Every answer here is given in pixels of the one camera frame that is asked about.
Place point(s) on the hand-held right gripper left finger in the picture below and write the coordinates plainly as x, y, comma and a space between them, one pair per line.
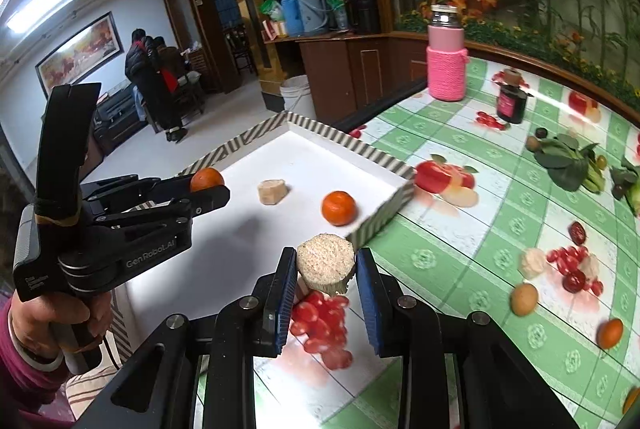
278, 309

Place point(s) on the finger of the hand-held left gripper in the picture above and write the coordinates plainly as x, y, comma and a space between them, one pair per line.
210, 199
140, 186

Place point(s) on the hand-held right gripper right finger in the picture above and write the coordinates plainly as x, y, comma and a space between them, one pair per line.
371, 309

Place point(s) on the beige sugarcane piece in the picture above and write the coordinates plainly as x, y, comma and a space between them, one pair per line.
325, 265
272, 191

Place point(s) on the white tray with striped rim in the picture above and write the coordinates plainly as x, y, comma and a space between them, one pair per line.
300, 159

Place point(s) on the red date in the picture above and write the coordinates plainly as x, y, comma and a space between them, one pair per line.
578, 233

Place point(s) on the person's left forearm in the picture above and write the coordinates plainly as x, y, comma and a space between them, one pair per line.
25, 384

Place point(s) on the person's left hand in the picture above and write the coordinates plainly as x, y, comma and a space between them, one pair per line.
45, 321

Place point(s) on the dark sofa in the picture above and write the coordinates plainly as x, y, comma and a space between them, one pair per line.
112, 119

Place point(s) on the green fruit-print tablecloth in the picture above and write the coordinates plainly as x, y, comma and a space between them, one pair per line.
450, 234

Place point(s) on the striped cloth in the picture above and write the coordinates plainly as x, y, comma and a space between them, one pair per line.
85, 389

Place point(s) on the white bucket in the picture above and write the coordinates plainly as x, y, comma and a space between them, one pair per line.
298, 98

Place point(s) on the wooden chair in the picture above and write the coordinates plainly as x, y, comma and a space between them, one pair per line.
242, 53

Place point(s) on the brown egg-shaped fruit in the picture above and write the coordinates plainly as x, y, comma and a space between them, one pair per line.
524, 299

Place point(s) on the pale sugarcane piece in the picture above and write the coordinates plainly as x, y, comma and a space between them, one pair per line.
532, 263

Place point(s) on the red box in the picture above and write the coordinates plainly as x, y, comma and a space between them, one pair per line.
272, 29

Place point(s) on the wooden cabinet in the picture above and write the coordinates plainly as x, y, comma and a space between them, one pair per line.
345, 69

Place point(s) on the green bag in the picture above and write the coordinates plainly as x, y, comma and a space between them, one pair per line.
270, 9

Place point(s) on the blue thermos flask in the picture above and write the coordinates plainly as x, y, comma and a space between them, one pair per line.
291, 13

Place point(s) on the ceiling light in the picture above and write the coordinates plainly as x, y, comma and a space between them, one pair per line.
40, 1

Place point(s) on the grey-blue thermos flask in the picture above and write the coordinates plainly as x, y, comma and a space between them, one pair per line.
313, 9

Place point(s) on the clear plastic bottle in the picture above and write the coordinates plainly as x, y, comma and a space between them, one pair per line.
340, 15

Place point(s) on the brown round fruit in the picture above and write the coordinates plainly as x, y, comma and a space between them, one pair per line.
533, 143

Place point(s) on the small orange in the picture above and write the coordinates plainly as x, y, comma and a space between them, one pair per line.
633, 401
611, 333

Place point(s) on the black pot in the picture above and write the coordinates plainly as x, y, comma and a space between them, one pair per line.
364, 11

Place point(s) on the dark dried date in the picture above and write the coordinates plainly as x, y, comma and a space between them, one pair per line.
540, 132

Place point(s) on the large bok choy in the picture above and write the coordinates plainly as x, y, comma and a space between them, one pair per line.
567, 163

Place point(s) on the dark jar with cork lid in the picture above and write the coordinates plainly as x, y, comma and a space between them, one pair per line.
511, 104

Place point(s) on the pink knitted sleeve bottle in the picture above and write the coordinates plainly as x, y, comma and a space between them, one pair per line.
446, 59

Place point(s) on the yellow-green round fruit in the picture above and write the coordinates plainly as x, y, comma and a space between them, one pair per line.
602, 162

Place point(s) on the dark purple round fruit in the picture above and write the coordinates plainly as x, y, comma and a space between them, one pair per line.
619, 192

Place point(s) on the small bok choy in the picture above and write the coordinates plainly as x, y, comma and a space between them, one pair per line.
627, 174

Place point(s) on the framed wall painting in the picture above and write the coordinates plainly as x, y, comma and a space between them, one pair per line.
80, 51

